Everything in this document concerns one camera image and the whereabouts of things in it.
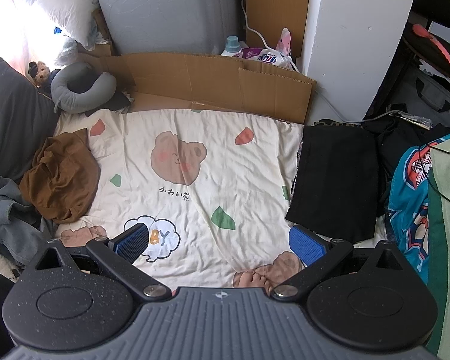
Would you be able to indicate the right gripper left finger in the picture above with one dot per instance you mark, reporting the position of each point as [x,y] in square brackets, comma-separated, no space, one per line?
[115,258]

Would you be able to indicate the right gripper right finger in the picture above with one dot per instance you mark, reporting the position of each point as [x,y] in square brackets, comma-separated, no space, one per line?
[320,258]

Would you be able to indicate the brown t-shirt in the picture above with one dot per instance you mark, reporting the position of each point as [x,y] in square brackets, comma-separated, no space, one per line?
[63,178]

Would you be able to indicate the folded black garment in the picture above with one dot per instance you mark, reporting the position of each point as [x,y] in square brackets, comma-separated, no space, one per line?
[339,183]

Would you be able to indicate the grey-blue sweatshirt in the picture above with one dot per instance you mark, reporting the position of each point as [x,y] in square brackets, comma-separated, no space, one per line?
[23,230]

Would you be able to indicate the cream bear print bedsheet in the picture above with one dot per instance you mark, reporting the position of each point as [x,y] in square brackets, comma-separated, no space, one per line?
[212,187]

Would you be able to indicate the green fabric bag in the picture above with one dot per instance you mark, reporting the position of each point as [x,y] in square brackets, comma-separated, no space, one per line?
[439,248]

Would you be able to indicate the grey neck pillow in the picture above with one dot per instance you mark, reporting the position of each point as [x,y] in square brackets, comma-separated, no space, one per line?
[77,88]

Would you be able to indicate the dark grey pillow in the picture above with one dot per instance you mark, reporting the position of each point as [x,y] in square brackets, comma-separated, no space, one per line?
[27,119]

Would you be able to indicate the flattened cardboard box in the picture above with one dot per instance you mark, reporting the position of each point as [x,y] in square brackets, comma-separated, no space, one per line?
[209,82]

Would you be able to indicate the small teddy bear toy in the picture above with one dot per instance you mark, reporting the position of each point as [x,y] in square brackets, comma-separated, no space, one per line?
[41,74]

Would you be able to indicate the white purple refill pouch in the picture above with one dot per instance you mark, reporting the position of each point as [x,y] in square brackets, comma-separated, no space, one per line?
[268,56]

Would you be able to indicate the detergent bottle teal cap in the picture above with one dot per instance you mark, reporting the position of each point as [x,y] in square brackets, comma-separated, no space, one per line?
[232,47]

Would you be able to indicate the upright cardboard sheet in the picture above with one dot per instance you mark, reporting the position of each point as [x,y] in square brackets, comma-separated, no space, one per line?
[270,17]

